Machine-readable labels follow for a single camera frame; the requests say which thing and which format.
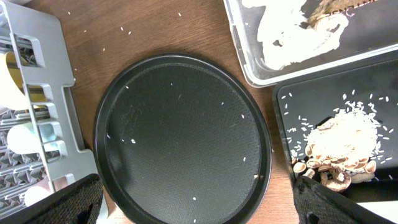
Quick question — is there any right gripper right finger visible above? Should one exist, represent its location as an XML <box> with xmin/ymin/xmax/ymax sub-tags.
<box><xmin>293</xmin><ymin>177</ymin><xmax>397</xmax><ymax>223</ymax></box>

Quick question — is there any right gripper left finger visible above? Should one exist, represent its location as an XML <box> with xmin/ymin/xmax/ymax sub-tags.
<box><xmin>1</xmin><ymin>174</ymin><xmax>103</xmax><ymax>224</ymax></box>

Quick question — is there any pink plastic cup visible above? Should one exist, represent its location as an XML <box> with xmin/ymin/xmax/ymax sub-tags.
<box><xmin>24</xmin><ymin>177</ymin><xmax>68</xmax><ymax>207</ymax></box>

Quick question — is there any food scraps pile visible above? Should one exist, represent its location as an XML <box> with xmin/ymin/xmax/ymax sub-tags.
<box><xmin>285</xmin><ymin>93</ymin><xmax>397</xmax><ymax>192</ymax></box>

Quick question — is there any blue plastic cup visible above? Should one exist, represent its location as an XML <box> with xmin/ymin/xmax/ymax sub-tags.
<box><xmin>7</xmin><ymin>122</ymin><xmax>56</xmax><ymax>154</ymax></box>

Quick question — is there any yellow bowl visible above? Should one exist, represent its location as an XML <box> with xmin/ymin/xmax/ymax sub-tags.
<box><xmin>1</xmin><ymin>52</ymin><xmax>29</xmax><ymax>110</ymax></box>

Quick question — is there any white napkin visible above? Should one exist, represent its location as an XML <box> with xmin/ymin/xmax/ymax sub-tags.
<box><xmin>242</xmin><ymin>0</ymin><xmax>349</xmax><ymax>70</ymax></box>

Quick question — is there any grey dishwasher rack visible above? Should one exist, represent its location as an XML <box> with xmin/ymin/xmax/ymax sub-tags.
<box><xmin>1</xmin><ymin>1</ymin><xmax>98</xmax><ymax>195</ymax></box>

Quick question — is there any round black tray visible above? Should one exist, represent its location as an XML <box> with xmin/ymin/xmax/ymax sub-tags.
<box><xmin>93</xmin><ymin>54</ymin><xmax>272</xmax><ymax>223</ymax></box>

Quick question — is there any black rectangular tray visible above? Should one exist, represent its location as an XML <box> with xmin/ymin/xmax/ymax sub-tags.
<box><xmin>272</xmin><ymin>51</ymin><xmax>397</xmax><ymax>203</ymax></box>

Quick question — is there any clear plastic bin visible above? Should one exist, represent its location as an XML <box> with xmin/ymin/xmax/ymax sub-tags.
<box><xmin>224</xmin><ymin>0</ymin><xmax>397</xmax><ymax>88</ymax></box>

